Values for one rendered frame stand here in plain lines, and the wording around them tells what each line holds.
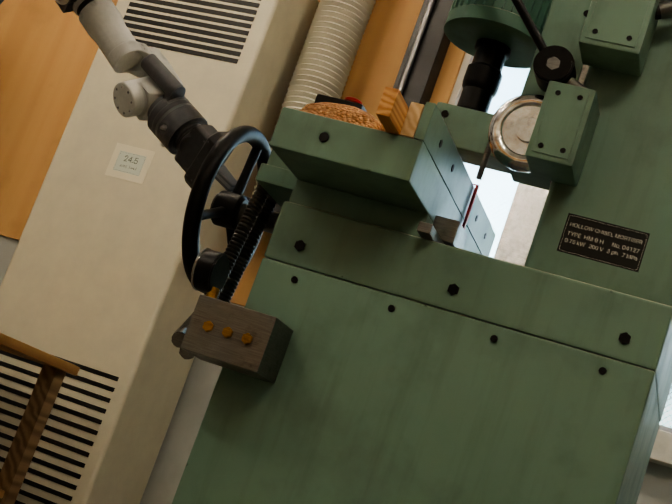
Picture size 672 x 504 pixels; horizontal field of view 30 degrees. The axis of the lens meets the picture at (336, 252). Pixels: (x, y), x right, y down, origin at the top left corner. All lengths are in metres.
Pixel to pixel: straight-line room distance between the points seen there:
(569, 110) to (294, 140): 0.40
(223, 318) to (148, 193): 1.81
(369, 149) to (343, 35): 1.95
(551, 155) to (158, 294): 1.79
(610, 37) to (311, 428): 0.70
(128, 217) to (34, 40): 1.01
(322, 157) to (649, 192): 0.49
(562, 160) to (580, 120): 0.06
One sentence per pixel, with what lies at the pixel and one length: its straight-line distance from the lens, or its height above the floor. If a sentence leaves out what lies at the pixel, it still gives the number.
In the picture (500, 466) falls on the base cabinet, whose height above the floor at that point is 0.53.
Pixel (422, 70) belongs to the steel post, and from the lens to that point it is 3.60.
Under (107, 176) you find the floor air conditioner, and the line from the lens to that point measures 3.60.
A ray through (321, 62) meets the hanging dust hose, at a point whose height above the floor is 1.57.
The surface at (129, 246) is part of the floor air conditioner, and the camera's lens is 3.49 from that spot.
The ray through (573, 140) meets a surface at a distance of 1.80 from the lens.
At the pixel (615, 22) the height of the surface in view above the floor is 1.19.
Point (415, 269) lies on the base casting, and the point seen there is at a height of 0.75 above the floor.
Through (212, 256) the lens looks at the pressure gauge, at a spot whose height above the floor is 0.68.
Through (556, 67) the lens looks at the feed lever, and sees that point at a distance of 1.89.
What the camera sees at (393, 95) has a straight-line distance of 1.65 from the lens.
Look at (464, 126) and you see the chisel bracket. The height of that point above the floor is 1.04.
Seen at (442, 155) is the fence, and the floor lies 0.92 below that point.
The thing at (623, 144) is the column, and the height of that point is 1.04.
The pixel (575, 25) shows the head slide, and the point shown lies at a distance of 2.03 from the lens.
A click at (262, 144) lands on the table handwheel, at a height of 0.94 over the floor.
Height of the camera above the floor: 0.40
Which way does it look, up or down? 11 degrees up
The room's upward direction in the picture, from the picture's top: 20 degrees clockwise
